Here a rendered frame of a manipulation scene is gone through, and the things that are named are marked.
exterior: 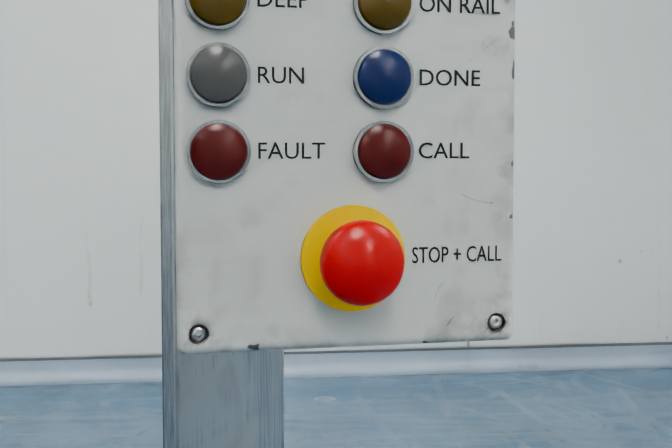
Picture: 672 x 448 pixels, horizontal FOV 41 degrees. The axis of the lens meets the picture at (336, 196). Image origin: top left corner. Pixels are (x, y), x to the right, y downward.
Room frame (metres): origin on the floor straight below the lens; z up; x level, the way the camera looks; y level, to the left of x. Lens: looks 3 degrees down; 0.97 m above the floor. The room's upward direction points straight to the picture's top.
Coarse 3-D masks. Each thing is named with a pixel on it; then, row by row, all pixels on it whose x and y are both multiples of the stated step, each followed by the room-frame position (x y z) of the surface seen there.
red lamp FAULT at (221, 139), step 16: (208, 128) 0.42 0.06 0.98; (224, 128) 0.42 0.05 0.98; (192, 144) 0.42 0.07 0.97; (208, 144) 0.42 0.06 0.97; (224, 144) 0.42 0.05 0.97; (240, 144) 0.42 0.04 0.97; (192, 160) 0.42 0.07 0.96; (208, 160) 0.42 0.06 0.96; (224, 160) 0.42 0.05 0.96; (240, 160) 0.42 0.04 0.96; (208, 176) 0.42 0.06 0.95; (224, 176) 0.42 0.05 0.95
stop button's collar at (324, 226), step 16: (336, 208) 0.43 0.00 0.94; (352, 208) 0.43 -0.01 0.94; (368, 208) 0.44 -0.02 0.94; (320, 224) 0.43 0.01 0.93; (336, 224) 0.43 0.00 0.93; (384, 224) 0.44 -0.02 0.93; (304, 240) 0.43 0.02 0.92; (320, 240) 0.43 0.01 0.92; (400, 240) 0.44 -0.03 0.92; (304, 256) 0.43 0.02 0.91; (416, 256) 0.44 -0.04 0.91; (480, 256) 0.45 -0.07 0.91; (496, 256) 0.45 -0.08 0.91; (304, 272) 0.43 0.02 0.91; (320, 272) 0.43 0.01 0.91; (320, 288) 0.43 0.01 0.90; (336, 304) 0.43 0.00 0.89
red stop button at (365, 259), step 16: (352, 224) 0.41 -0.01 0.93; (368, 224) 0.41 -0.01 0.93; (336, 240) 0.41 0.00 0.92; (352, 240) 0.41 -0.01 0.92; (368, 240) 0.41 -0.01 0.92; (384, 240) 0.41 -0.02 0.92; (320, 256) 0.41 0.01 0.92; (336, 256) 0.41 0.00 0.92; (352, 256) 0.41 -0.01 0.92; (368, 256) 0.41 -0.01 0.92; (384, 256) 0.41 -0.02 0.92; (400, 256) 0.41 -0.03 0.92; (336, 272) 0.41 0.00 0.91; (352, 272) 0.41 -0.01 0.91; (368, 272) 0.41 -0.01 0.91; (384, 272) 0.41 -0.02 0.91; (400, 272) 0.41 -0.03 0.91; (336, 288) 0.41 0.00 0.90; (352, 288) 0.41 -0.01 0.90; (368, 288) 0.41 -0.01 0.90; (384, 288) 0.41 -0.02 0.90; (352, 304) 0.41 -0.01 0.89; (368, 304) 0.41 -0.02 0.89
